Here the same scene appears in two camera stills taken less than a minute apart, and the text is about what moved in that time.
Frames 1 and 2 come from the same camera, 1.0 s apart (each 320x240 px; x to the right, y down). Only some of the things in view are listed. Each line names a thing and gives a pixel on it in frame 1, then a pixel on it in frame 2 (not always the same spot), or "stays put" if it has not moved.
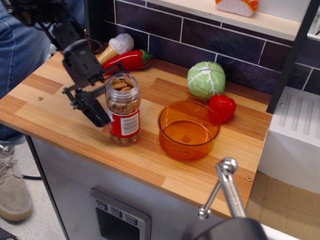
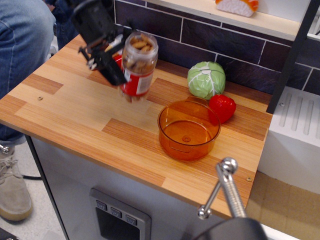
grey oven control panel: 114,219 stays put
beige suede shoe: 15,203 stays put
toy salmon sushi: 246,8 stays put
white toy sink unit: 291,153 stays put
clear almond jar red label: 123,100 -> 140,61
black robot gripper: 85,68 -> 94,20
